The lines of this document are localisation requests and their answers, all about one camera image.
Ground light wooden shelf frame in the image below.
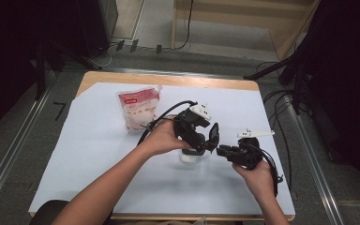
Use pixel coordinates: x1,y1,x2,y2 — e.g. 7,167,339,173
171,0,322,61

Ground black tripod stand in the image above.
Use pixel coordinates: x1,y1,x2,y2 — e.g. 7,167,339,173
243,46,313,116

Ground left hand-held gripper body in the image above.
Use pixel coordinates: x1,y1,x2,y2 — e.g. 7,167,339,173
172,102,213,143

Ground metal floor rail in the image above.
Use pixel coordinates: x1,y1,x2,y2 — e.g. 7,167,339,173
289,106,345,225
0,82,54,219

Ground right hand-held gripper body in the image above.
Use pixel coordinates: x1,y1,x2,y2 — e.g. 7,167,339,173
231,128,276,172

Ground right hand-held gripper cable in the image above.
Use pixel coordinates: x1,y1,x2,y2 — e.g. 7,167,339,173
249,143,284,198

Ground black hanging cable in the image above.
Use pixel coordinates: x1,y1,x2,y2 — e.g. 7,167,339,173
172,0,195,52

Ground person's left hand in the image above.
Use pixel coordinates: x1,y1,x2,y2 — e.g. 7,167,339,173
143,116,192,158

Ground white floor cable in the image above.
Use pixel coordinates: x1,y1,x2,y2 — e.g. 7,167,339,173
90,43,117,68

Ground red and white pouch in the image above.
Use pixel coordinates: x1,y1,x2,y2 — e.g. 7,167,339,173
116,84,163,132

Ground black chair part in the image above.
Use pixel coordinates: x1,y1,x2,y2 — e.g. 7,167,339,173
29,200,70,225

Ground black floor cables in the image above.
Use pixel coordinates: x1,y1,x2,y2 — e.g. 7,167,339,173
256,60,295,191

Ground hand-held gripper cable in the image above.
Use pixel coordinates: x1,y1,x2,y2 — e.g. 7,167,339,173
136,99,198,146
249,143,284,198

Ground left hand-held gripper cable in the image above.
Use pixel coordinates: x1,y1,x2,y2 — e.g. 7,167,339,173
136,99,198,146

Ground white table cover sheet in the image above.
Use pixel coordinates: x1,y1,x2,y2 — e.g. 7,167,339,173
28,82,295,217

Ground person's right hand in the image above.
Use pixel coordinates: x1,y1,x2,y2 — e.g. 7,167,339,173
232,161,278,204

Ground black cabinet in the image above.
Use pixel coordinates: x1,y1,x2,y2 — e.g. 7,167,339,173
74,0,119,59

